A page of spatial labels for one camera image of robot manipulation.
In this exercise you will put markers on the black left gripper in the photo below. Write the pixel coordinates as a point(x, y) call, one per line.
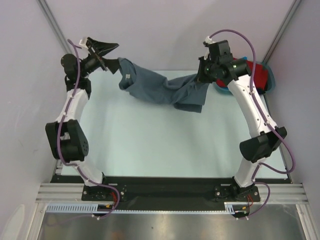
point(99, 48)

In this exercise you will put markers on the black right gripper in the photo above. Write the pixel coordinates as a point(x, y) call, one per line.
point(201, 76)

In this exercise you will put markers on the grey blue t shirt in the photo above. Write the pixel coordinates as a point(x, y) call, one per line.
point(183, 93)

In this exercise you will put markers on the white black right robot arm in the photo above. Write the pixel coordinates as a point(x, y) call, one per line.
point(265, 136)

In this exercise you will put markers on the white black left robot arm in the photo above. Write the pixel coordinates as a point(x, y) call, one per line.
point(67, 141)

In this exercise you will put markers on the red t shirt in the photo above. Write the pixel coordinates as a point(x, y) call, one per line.
point(261, 75)

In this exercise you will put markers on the black t shirt in basket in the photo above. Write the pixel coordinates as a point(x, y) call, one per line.
point(260, 91)

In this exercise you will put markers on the blue plastic basket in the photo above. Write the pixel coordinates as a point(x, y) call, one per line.
point(270, 83)

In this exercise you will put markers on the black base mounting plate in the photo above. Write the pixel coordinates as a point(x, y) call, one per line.
point(164, 193)

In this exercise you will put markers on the left aluminium corner post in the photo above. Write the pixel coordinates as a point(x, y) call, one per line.
point(53, 24)

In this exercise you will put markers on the aluminium corner post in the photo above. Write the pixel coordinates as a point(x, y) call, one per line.
point(53, 24)
point(282, 29)

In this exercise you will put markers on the right aluminium corner post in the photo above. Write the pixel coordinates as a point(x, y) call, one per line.
point(282, 29)

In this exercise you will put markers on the aluminium front frame rail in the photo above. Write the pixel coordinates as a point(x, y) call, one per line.
point(72, 193)

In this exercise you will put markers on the slotted grey cable duct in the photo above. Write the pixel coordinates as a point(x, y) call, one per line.
point(95, 208)

